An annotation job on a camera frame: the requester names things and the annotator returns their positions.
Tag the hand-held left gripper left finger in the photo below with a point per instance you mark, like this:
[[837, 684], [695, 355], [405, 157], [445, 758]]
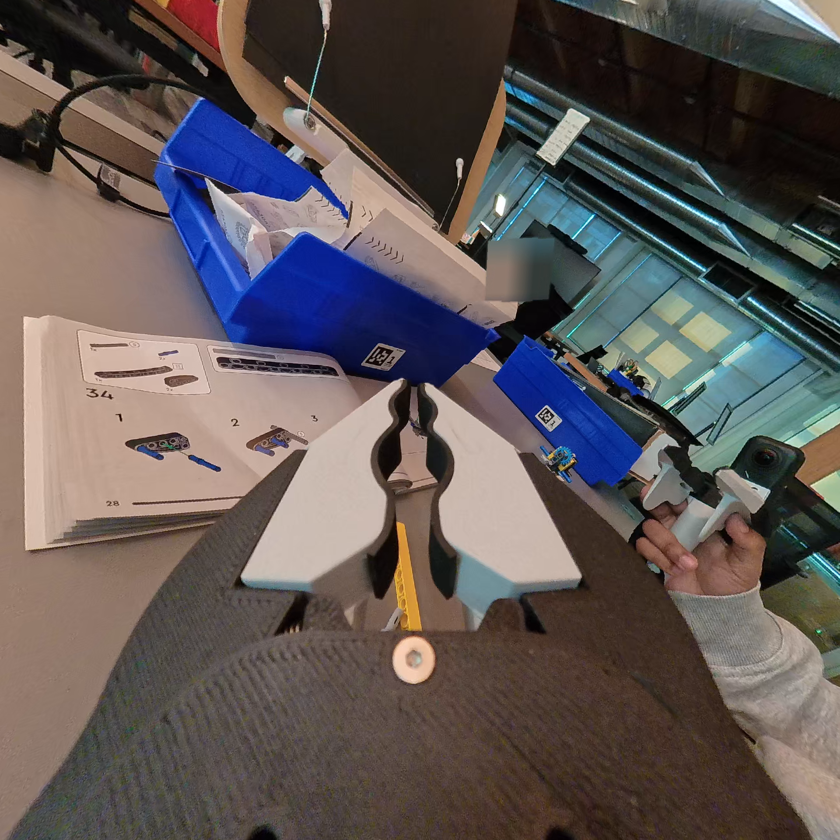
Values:
[[308, 525]]

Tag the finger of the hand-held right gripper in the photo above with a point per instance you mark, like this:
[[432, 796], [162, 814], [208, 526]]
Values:
[[666, 479], [741, 489]]

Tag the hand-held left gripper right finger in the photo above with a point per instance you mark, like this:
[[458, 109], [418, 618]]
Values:
[[505, 531]]

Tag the lego model with blue gears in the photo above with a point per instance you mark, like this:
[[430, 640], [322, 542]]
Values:
[[559, 459]]

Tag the yellow lego beam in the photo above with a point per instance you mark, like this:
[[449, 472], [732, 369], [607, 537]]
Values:
[[408, 577]]

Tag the person's right forearm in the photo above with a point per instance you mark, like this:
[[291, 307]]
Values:
[[754, 656]]

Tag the lego instruction booklet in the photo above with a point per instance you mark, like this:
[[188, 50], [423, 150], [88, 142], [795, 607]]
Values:
[[164, 472]]

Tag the person's right hand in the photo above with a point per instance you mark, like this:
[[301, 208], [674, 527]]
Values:
[[715, 564]]

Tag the small blue plastic bin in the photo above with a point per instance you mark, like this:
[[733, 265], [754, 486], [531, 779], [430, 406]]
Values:
[[577, 420]]

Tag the large blue plastic bin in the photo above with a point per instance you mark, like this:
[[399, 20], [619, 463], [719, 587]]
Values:
[[328, 308]]

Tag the white printed cardboard box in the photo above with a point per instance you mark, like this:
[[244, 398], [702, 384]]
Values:
[[407, 249]]

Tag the crumpled white paper bag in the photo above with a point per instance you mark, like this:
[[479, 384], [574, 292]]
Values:
[[262, 223]]

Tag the white hanging sign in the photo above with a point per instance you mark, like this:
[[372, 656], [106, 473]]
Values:
[[563, 136]]

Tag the black wood-edged board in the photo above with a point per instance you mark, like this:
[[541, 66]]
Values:
[[394, 79]]

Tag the black plug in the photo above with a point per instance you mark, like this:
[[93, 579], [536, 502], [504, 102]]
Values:
[[26, 138]]

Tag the white bracket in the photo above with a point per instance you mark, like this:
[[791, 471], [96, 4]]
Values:
[[312, 128]]

